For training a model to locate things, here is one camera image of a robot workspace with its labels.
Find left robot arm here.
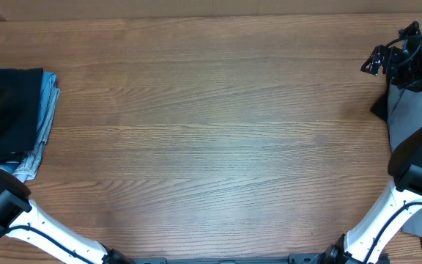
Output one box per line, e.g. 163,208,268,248
0,107,132,264

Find grey shorts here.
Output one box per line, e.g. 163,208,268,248
387,84,422,238

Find folded light blue jeans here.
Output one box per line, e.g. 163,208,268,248
0,72,60,183

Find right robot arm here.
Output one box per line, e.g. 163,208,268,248
288,21,422,264

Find black shorts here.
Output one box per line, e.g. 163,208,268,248
0,68,43,164

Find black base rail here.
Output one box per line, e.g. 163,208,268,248
131,253,322,264

